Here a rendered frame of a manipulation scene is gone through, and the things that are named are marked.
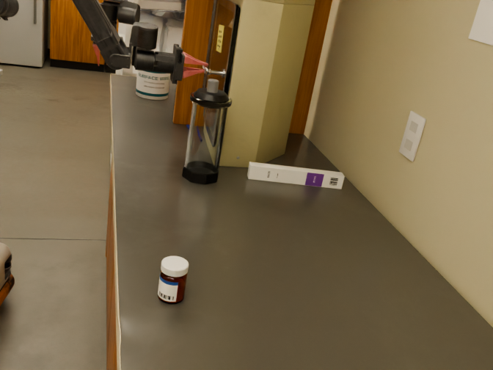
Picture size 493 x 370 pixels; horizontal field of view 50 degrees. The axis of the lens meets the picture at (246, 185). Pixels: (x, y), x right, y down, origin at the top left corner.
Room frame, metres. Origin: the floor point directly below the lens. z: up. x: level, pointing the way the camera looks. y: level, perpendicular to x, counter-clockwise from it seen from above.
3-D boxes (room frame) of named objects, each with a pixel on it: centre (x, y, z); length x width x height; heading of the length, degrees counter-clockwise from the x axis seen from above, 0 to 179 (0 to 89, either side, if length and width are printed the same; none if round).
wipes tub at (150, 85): (2.08, 0.44, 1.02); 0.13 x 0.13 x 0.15
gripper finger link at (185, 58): (1.52, 0.21, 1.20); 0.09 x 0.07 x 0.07; 108
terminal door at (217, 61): (1.59, 0.15, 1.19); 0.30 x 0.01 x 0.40; 17
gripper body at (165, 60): (1.50, 0.28, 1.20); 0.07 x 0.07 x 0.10; 18
